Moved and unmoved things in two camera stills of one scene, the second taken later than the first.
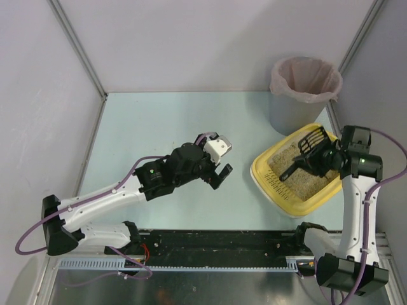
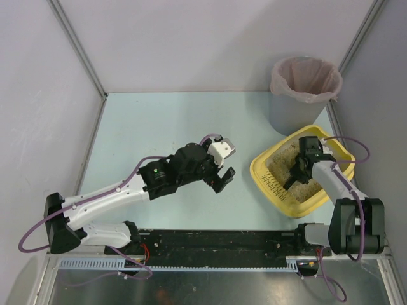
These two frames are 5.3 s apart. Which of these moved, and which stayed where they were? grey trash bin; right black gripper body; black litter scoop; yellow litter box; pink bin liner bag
Moved: right black gripper body; black litter scoop
Stayed: yellow litter box; pink bin liner bag; grey trash bin
